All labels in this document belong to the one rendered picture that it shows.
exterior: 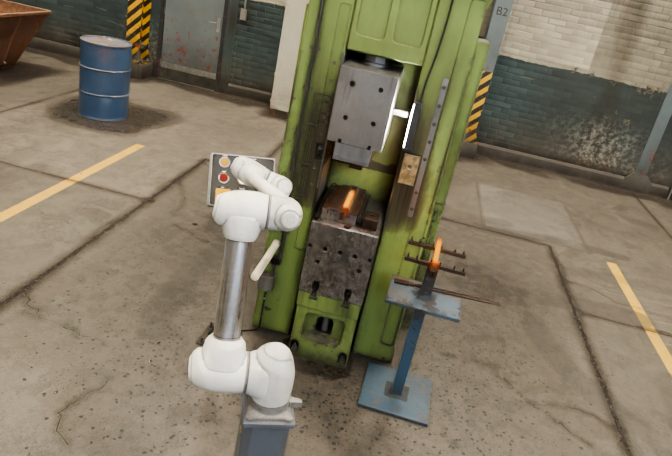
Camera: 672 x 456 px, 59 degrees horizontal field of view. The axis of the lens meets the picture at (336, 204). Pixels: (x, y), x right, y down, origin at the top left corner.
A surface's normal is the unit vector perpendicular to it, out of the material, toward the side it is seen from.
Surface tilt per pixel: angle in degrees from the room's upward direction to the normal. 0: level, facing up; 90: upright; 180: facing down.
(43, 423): 0
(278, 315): 90
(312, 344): 89
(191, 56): 90
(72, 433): 0
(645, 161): 90
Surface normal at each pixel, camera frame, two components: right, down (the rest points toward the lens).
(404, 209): -0.17, 0.34
